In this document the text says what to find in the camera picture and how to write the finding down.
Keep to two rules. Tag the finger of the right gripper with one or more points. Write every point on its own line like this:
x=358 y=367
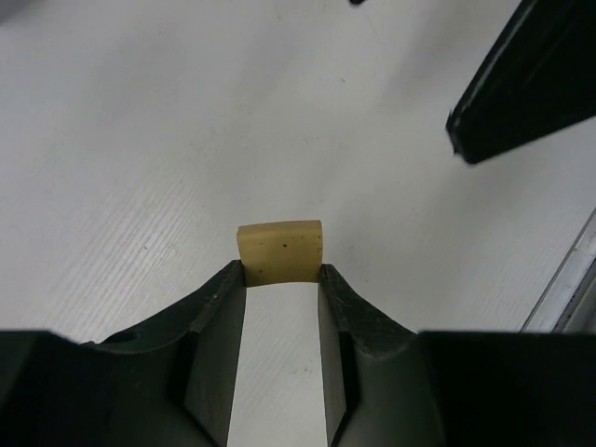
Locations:
x=537 y=79

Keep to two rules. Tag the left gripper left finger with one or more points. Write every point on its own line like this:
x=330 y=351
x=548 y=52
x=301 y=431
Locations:
x=168 y=380

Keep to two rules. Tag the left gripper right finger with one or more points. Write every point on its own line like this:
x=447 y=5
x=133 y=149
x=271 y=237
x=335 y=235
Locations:
x=385 y=385

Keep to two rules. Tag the tan eraser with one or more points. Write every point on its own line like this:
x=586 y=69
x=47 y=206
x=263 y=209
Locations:
x=280 y=252

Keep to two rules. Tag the aluminium front rail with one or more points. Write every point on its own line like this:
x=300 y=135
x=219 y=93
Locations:
x=567 y=304

